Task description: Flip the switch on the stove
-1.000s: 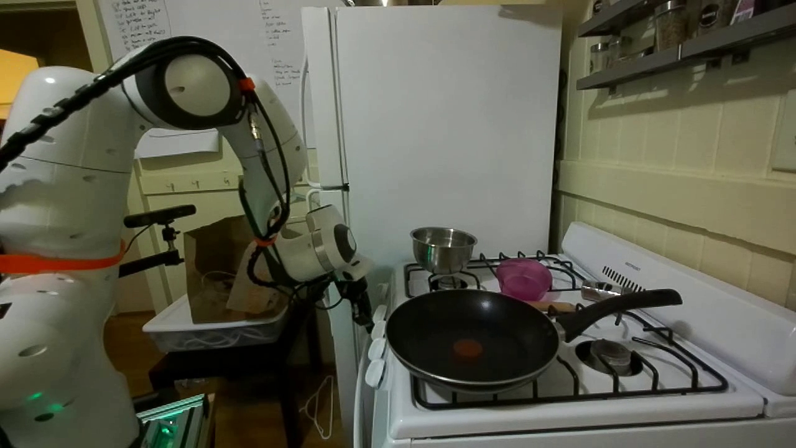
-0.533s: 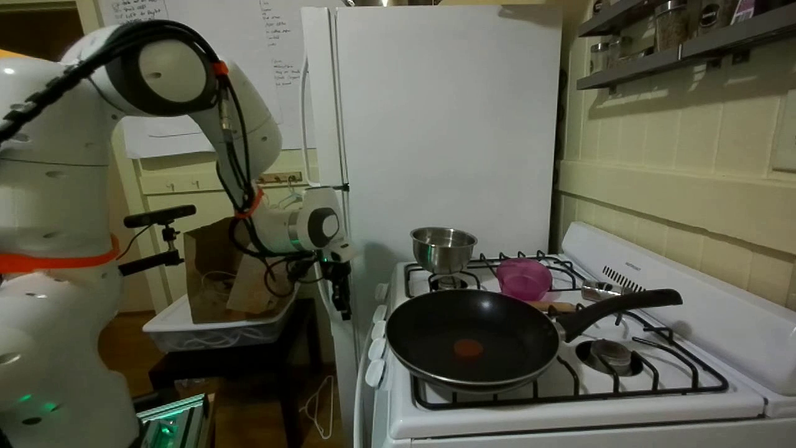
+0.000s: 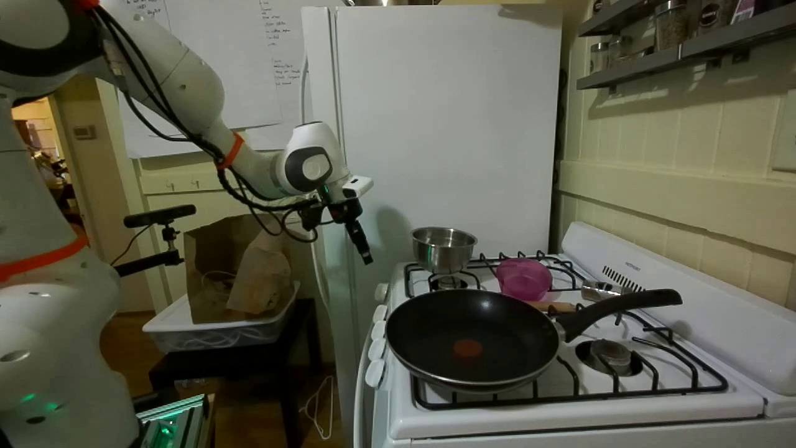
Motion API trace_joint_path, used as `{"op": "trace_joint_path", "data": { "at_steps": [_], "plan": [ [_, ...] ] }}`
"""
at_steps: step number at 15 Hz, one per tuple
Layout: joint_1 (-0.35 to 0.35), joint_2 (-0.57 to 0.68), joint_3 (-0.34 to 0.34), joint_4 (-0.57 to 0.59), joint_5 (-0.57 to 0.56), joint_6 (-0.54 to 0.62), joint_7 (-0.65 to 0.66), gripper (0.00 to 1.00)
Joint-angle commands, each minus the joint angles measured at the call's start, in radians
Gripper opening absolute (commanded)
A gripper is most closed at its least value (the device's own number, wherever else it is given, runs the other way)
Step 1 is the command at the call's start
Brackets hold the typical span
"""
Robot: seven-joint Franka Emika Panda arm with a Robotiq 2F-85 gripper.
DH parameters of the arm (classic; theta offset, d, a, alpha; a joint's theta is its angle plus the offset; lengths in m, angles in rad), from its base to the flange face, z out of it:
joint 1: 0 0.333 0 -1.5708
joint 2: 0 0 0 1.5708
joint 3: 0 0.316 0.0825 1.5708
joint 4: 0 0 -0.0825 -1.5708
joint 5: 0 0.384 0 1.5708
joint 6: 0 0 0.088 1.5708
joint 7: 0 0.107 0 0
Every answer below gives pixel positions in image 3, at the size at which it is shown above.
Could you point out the white refrigerator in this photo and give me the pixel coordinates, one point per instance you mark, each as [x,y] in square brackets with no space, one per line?
[448,126]

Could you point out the white plastic bin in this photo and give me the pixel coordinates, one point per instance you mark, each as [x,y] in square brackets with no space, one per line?
[214,331]

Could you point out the beige light switch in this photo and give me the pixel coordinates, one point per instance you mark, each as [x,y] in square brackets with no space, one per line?
[86,132]

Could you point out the white stove knob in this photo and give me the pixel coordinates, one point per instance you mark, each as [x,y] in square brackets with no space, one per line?
[374,350]
[378,326]
[381,291]
[374,374]

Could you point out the long dark wall shelf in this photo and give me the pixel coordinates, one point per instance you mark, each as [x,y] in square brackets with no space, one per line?
[705,41]

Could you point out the white wall board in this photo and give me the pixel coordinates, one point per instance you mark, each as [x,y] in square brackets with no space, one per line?
[264,75]

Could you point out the brown paper bag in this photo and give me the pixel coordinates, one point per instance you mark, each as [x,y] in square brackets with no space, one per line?
[240,282]

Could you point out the pink plastic cup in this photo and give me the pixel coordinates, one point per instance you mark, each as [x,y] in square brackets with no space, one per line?
[524,280]

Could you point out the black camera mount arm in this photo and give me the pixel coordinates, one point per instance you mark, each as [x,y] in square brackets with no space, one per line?
[149,262]

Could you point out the small black stove grate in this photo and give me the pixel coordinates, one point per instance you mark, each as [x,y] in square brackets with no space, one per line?
[562,264]

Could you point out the black stereo camera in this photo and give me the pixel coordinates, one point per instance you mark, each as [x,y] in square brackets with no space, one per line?
[159,216]

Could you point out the steel bowl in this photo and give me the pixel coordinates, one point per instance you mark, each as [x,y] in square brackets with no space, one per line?
[388,4]

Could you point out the black frying pan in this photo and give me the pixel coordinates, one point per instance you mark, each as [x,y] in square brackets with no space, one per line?
[474,340]

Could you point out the steel pot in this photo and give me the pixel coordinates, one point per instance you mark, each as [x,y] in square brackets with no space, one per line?
[443,248]

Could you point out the large black stove grate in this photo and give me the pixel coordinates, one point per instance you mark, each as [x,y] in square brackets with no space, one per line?
[662,374]

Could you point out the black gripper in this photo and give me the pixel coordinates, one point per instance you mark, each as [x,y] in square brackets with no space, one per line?
[347,210]

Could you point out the black side table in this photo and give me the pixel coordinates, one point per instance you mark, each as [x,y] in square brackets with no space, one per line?
[231,364]

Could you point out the green lit control box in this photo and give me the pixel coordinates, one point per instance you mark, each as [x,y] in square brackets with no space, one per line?
[169,424]

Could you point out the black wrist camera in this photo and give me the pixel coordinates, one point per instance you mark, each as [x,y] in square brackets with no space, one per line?
[311,214]

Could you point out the white gas stove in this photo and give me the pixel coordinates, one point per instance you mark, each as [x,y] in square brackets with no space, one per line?
[712,313]

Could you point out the short dark wall shelf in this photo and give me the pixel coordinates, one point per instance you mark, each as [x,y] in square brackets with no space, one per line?
[617,19]

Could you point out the round stove burner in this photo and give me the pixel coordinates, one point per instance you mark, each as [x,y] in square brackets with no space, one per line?
[613,356]

